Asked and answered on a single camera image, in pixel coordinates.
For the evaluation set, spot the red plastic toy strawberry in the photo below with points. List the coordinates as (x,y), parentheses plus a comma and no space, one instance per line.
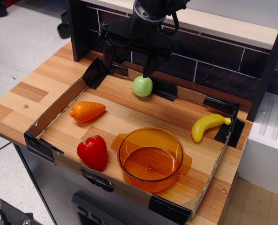
(93,152)

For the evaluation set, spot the white side cabinet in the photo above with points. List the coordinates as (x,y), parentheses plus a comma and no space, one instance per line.
(259,162)

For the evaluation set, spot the taped cardboard fence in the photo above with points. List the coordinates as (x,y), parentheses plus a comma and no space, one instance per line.
(69,187)

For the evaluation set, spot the black caster wheel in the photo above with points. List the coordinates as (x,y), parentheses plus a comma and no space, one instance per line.
(63,27)

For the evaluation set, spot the yellow plastic toy banana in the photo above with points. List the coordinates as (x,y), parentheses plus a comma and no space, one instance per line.
(207,122)

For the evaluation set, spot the transparent orange plastic pot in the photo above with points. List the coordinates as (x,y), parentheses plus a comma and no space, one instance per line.
(151,158)

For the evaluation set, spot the green plastic toy apple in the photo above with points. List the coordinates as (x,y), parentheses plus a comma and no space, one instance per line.
(142,87)

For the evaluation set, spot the orange plastic toy carrot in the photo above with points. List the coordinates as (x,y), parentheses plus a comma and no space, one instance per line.
(85,111)

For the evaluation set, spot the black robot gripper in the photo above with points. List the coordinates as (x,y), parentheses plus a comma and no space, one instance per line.
(141,32)

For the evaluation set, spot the dark brick backsplash panel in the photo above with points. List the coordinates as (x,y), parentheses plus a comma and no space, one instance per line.
(218,63)

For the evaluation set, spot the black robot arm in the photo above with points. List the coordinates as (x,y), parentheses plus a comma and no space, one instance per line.
(167,8)

